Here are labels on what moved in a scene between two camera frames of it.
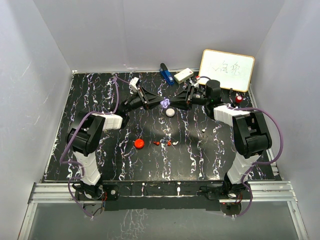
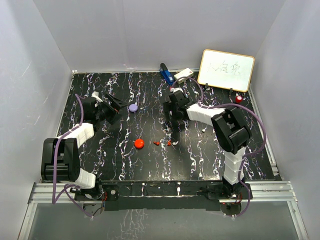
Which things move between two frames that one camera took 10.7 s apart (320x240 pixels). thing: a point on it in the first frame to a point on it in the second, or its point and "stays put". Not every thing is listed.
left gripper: [148, 99] to [114, 110]
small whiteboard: [233, 71] stays put
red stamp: [239, 99] stays put
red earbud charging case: [139, 143] stays put
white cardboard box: [183, 75] stays put
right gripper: [179, 101] to [168, 107]
